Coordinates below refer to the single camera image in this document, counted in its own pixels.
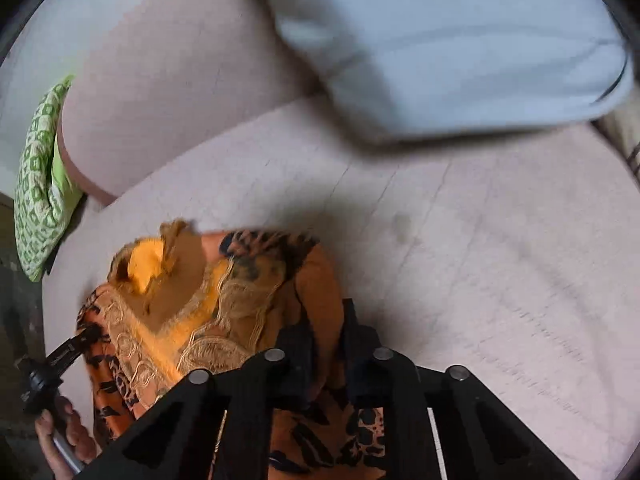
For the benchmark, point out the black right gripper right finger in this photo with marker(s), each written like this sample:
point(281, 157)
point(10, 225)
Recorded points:
point(439, 425)

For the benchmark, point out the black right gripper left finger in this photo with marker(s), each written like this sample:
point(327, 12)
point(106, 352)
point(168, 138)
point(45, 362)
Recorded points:
point(207, 415)

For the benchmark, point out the orange black floral garment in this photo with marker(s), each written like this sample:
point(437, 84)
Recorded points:
point(185, 300)

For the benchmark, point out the person's left hand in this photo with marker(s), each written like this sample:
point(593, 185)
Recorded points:
point(76, 435)

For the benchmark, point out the green white patterned cloth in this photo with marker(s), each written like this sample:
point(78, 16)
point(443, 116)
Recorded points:
point(45, 196)

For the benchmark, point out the beige striped pillow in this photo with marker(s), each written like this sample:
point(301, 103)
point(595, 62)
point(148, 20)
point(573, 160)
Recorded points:
point(622, 128)

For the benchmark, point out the pink bolster cushion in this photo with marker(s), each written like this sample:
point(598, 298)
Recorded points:
point(169, 76)

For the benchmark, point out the light blue pillow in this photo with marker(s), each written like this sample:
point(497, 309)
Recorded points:
point(412, 69)

